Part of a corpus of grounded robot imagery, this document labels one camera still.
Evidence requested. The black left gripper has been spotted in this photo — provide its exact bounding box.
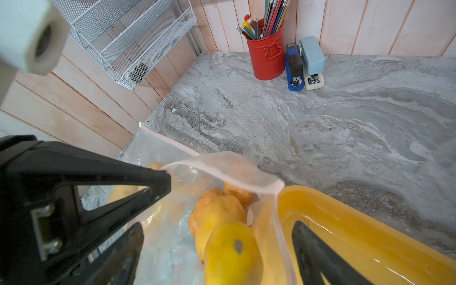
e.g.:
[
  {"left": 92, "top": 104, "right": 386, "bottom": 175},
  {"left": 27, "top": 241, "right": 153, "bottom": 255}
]
[{"left": 1, "top": 135, "right": 171, "bottom": 285}]

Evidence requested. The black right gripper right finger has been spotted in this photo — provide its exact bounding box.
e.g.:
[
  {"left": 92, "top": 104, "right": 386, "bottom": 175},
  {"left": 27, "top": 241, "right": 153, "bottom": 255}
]
[{"left": 292, "top": 221, "right": 370, "bottom": 285}]

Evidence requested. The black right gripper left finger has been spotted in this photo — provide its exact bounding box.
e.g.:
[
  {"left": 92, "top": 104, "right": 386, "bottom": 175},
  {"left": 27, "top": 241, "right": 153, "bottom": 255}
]
[{"left": 58, "top": 223, "right": 144, "bottom": 285}]

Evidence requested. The clear zipper bag pink zip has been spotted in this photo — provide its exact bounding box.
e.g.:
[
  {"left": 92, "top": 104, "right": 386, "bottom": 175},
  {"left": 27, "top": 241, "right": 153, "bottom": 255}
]
[{"left": 81, "top": 123, "right": 200, "bottom": 210}]

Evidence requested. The yellow plastic tray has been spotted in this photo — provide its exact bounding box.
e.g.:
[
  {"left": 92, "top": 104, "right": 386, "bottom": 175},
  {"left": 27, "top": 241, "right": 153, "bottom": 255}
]
[{"left": 278, "top": 186, "right": 456, "bottom": 285}]

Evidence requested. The light blue stapler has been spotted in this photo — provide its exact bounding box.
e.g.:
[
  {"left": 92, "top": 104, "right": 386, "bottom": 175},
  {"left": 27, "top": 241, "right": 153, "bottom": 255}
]
[{"left": 299, "top": 36, "right": 325, "bottom": 90}]

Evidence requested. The red metal pencil bucket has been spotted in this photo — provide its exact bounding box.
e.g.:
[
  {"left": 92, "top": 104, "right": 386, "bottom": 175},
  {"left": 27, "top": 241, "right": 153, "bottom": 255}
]
[{"left": 247, "top": 28, "right": 286, "bottom": 81}]

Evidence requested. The coloured pencils bunch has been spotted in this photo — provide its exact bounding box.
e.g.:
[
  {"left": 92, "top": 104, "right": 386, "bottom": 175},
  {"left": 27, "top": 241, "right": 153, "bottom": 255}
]
[{"left": 236, "top": 0, "right": 291, "bottom": 40}]

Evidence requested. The white wire mesh shelf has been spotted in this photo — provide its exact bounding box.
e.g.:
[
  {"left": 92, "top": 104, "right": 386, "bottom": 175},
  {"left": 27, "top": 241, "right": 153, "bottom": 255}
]
[{"left": 52, "top": 0, "right": 197, "bottom": 90}]

